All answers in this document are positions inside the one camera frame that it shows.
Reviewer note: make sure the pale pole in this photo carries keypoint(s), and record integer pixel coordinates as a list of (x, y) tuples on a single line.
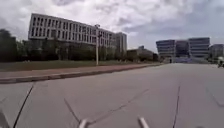
[(97, 50)]

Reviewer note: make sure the low brown building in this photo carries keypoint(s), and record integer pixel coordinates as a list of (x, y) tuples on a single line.
[(140, 53)]

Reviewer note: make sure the grey concrete road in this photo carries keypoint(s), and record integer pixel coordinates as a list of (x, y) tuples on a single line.
[(133, 86)]

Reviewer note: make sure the row of trees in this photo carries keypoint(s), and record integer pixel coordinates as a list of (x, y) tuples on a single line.
[(73, 53)]

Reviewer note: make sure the long pale building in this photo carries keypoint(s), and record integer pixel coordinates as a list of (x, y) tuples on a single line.
[(66, 31)]

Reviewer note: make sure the grass strip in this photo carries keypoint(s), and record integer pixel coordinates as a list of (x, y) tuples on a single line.
[(50, 65)]

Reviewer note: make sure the red brick path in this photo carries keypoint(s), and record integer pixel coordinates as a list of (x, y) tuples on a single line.
[(50, 72)]

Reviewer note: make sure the robot's own part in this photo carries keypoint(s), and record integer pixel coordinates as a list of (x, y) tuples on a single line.
[(82, 123), (143, 123)]

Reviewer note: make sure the grey stone kerb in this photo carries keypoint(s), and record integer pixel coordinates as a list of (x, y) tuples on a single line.
[(33, 78)]

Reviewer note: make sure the blue glass building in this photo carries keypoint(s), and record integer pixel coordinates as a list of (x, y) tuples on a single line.
[(200, 46)]

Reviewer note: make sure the vehicle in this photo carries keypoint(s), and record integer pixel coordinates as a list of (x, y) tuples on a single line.
[(221, 62)]

